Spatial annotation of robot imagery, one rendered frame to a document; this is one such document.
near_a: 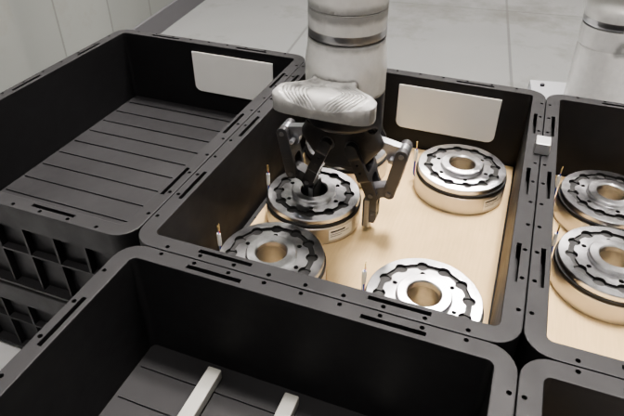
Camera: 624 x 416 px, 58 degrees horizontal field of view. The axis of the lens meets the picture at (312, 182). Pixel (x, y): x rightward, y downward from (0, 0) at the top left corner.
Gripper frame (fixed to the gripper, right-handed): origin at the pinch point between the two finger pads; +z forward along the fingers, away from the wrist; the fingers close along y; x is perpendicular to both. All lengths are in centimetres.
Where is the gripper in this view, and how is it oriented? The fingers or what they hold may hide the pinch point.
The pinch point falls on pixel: (341, 205)
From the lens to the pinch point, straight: 61.7
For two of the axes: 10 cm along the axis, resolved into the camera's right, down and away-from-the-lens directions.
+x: -3.5, 5.4, -7.7
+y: -9.4, -2.0, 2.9
